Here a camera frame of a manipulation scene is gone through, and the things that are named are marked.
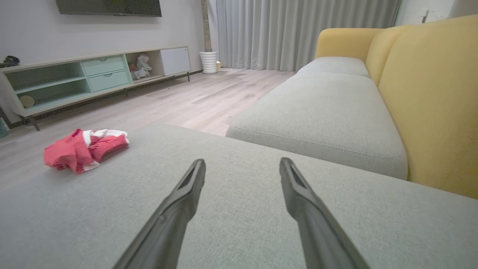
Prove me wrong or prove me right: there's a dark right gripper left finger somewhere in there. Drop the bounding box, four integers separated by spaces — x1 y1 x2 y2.
112 159 207 269

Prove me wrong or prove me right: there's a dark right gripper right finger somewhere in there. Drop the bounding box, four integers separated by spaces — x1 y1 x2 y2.
279 157 370 269

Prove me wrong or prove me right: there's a red shorts white stripe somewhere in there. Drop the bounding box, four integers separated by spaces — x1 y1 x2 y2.
44 129 130 174

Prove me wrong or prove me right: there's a large grey sofa ottoman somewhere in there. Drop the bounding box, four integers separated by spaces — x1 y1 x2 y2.
0 124 478 269

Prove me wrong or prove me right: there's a grey sofa seat cushion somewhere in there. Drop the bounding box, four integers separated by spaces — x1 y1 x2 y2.
226 72 408 180
297 56 370 78

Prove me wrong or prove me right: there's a white toy in cabinet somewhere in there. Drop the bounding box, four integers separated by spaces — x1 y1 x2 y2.
129 54 152 80

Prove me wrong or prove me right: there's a mint and wood TV cabinet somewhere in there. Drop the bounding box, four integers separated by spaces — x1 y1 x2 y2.
0 46 192 131

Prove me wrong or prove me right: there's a white ribbed plant pot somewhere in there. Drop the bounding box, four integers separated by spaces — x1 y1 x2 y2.
199 51 218 74

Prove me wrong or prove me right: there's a yellow sofa backrest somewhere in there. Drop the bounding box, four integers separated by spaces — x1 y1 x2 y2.
366 15 478 198

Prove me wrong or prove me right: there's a yellow sofa armrest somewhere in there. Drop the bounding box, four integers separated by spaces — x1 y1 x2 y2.
316 28 385 62

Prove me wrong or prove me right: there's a light grey curtain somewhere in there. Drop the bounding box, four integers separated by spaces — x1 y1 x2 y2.
207 0 402 71

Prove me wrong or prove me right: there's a brown plant trunk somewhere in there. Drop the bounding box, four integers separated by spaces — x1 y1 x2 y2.
202 0 212 53

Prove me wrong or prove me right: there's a black wall television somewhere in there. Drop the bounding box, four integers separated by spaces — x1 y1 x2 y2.
56 0 162 17

